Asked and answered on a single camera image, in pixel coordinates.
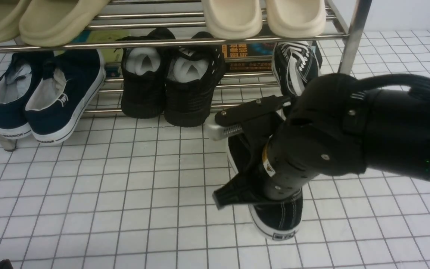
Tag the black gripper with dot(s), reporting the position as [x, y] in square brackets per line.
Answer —
[285, 155]

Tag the black canvas sneaker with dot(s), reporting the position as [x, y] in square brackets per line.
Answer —
[277, 222]
[295, 64]

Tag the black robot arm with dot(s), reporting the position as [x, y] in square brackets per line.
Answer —
[339, 125]

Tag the silver metal shoe rack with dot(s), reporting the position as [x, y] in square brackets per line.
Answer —
[351, 36]

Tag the navy canvas shoe right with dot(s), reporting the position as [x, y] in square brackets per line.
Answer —
[69, 82]

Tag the navy canvas shoe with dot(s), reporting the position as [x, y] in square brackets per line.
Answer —
[17, 84]
[69, 82]

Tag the navy canvas shoe left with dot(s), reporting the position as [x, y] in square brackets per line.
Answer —
[17, 84]

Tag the black mesh sneaker right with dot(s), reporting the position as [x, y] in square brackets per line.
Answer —
[192, 76]

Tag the black mesh sneaker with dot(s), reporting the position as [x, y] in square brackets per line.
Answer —
[192, 76]
[144, 71]

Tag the cream slipper left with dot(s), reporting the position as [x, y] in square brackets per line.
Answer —
[233, 19]

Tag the cream slipper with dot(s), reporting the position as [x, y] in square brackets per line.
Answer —
[233, 19]
[296, 18]

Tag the black mesh sneaker left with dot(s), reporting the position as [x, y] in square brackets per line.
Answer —
[144, 71]

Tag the cream slipper right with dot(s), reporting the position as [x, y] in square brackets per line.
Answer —
[296, 18]

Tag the dark object bottom left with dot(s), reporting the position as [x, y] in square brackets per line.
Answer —
[6, 264]

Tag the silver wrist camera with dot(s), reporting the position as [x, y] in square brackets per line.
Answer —
[217, 132]

